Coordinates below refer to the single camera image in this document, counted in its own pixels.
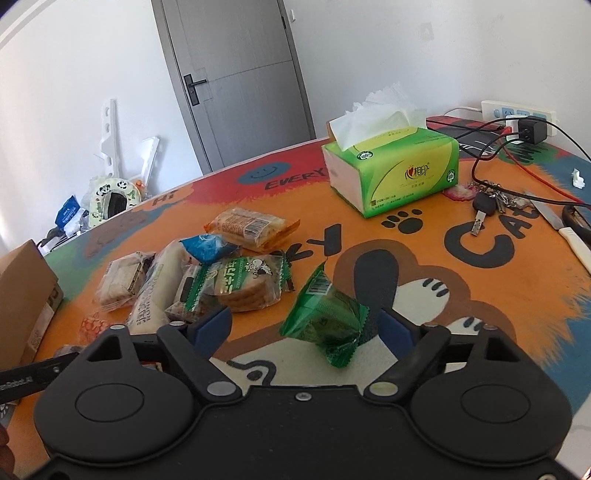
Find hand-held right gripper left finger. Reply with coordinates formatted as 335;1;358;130
87;306;243;404

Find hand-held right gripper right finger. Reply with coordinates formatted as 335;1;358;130
364;308;528;403

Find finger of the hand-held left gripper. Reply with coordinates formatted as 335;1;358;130
43;353;82;387

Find clear dark-label cake packet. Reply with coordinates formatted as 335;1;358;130
165;264;219;325

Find green snack packet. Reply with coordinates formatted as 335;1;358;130
279;262;370;368

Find clear white cake packet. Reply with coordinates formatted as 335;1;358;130
94;251;157;311

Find red patterned snack packet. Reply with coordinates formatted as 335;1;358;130
80;311;112;346

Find green-white cookie packet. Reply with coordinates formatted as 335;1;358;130
194;253;297;313

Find long white bread packet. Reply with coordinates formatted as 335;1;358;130
127;241;197;336

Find cardboard box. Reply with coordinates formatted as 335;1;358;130
0;239;64;371

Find blue snack packet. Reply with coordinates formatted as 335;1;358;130
179;234;242;265

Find orange biscuit packet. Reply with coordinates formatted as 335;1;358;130
204;207;301;253

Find black car key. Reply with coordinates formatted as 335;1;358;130
469;191;499;237

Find blue bag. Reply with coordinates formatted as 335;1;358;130
54;196;89;234

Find green tissue box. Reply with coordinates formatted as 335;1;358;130
322;82;461;219

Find metal key bunch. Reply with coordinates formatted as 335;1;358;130
480;181;533;212

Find black pad with red stripes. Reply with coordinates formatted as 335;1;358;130
425;115;514;158

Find black curved object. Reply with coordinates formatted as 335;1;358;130
562;205;591;241

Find white charger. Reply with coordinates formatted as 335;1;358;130
504;115;527;145

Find black charger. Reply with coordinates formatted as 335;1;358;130
517;119;549;145

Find white power strip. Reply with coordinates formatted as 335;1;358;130
481;100;560;138

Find grey door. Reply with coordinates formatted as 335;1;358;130
151;0;317;176

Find pink keychain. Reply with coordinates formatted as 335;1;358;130
444;183;479;202

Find panda-print ring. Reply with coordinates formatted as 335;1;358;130
87;177;144;228

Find black cable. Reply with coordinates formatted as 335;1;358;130
470;117;591;206

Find white-handled knife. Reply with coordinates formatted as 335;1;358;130
523;191;591;274

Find red cable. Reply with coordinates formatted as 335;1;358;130
501;134;585;204

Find tall white plastic bracket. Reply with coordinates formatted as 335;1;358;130
93;97;124;179

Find black door handle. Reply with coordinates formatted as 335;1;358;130
183;73;209;107

